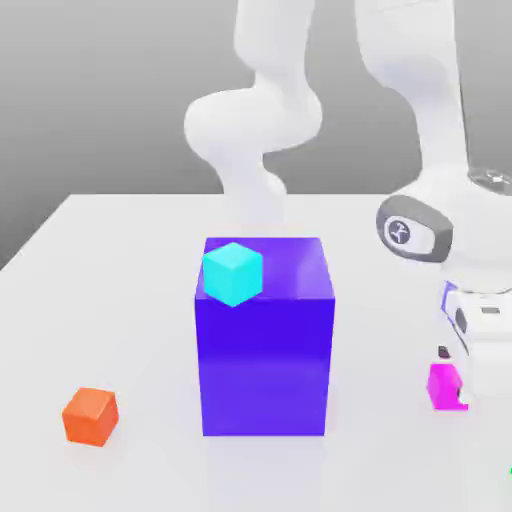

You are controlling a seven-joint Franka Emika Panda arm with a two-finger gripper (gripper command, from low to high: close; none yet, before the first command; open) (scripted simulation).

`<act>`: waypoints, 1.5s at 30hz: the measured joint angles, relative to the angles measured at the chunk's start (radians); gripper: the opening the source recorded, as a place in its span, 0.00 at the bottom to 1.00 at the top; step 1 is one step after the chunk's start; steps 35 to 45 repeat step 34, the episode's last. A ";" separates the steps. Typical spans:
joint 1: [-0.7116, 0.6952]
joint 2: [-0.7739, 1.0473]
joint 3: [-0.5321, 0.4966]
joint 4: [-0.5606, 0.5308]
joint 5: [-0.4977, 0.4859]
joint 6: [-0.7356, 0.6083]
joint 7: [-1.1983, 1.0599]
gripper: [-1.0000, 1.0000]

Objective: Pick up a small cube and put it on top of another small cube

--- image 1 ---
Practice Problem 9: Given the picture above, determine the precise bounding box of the small cyan cube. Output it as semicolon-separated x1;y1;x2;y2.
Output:
202;241;264;309

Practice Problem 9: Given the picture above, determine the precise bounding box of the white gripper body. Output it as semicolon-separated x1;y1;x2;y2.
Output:
459;338;512;406

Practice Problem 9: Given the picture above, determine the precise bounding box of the small orange cube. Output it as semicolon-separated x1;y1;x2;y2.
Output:
61;386;120;448

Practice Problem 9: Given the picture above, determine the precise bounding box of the small magenta cube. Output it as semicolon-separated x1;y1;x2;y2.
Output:
426;362;470;412

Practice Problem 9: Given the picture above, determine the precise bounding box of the large blue box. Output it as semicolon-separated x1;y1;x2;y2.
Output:
194;236;336;438

